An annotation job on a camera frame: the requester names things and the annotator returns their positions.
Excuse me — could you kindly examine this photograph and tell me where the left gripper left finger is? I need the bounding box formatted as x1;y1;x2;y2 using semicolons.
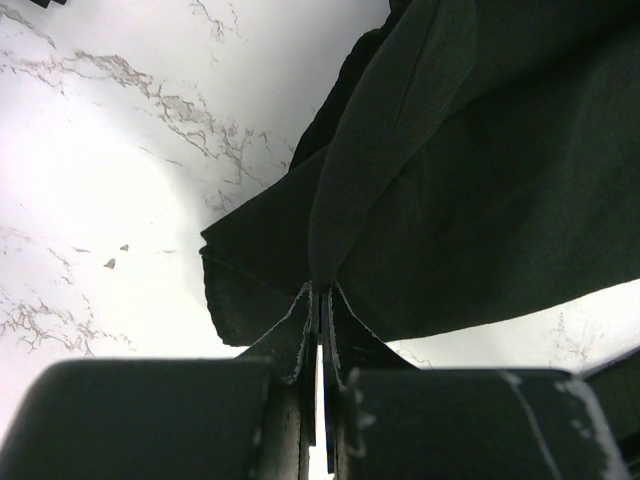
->
1;286;316;479

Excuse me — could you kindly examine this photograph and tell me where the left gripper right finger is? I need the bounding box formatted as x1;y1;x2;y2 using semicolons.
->
319;285;630;479

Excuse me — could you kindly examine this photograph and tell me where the black long sleeve shirt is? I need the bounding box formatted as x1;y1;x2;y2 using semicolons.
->
201;1;639;346

